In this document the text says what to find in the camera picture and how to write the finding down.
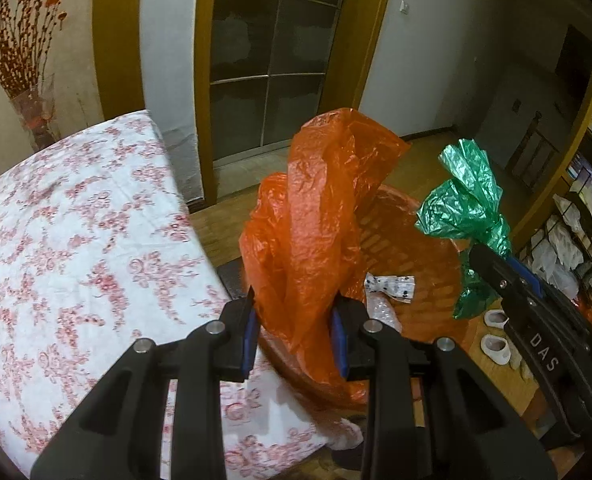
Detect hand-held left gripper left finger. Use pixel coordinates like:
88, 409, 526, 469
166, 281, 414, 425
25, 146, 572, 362
30, 285, 259, 480

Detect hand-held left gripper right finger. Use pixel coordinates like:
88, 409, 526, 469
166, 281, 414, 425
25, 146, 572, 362
330, 296, 559, 480

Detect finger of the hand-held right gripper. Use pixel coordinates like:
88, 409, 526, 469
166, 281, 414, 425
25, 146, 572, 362
506, 256, 547, 297
468, 244, 532, 313

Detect orange plastic slotted basket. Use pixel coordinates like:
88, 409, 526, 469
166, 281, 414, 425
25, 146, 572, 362
256, 182, 476, 408

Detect green shiny plastic bag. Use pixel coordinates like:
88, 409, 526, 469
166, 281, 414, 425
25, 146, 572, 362
415, 137, 512, 322

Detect orange plastic bag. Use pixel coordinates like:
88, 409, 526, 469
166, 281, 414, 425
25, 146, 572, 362
239, 107, 413, 386

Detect clothes drying rack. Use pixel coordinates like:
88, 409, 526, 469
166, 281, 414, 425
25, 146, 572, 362
528, 185, 592, 301

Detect orange plastic waste basket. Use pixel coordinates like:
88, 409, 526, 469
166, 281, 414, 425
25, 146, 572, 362
256, 182, 476, 408

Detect white patterned wrapper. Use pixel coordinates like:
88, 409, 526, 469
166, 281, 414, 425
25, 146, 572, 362
365, 272, 417, 303

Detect blue box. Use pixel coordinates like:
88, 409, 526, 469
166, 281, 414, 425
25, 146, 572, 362
566, 155, 592, 191

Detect floral tablecloth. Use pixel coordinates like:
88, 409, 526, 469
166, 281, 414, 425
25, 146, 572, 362
0, 109, 364, 480

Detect frosted glass sliding door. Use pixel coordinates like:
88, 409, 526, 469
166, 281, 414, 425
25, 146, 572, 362
211, 0, 351, 161

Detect glass vase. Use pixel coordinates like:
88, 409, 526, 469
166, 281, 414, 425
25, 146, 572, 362
8, 72, 59, 153

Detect red willow branches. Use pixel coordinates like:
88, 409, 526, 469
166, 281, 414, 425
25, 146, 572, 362
0, 0, 74, 101

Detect wooden partition frame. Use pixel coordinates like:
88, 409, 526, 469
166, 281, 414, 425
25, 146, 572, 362
510, 25, 592, 241

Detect wooden door frame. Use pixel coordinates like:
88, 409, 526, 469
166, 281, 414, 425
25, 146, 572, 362
195, 0, 399, 206

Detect wooden wall trim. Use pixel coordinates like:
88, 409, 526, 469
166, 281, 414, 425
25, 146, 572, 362
95, 0, 146, 122

